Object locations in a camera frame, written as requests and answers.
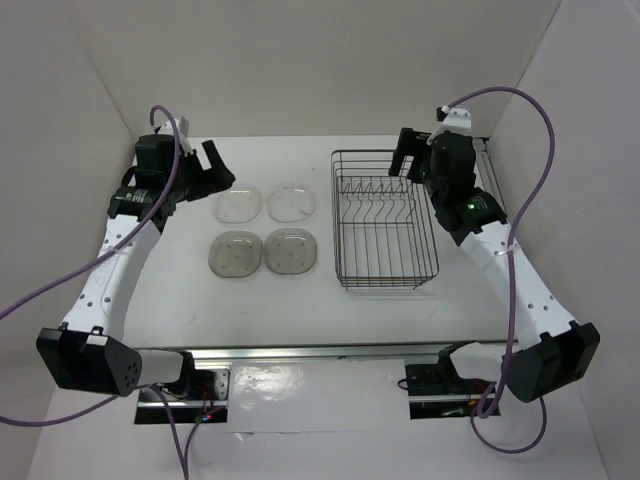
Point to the wire dish rack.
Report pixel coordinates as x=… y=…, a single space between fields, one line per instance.
x=383 y=233

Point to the front aluminium rail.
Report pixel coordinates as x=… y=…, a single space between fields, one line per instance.
x=419 y=351

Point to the right side aluminium rail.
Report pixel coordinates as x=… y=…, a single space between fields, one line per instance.
x=488 y=180

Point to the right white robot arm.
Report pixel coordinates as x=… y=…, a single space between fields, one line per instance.
x=552 y=349

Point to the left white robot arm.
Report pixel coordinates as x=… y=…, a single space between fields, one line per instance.
x=86 y=351

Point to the aluminium rail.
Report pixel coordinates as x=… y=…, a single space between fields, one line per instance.
x=419 y=351
x=488 y=180

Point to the clear plate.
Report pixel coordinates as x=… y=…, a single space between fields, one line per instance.
x=238 y=205
x=235 y=254
x=290 y=251
x=290 y=203

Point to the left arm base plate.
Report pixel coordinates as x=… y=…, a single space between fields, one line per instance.
x=203 y=399

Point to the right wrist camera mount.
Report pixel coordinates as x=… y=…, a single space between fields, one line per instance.
x=451 y=119

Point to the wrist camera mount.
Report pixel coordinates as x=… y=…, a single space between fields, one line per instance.
x=182 y=125
x=451 y=119

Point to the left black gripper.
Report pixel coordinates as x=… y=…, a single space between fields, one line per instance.
x=211 y=180

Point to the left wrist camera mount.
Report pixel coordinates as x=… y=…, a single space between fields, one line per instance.
x=182 y=125

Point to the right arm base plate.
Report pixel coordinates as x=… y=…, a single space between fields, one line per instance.
x=435 y=391

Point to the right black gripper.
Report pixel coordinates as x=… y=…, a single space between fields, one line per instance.
x=405 y=146

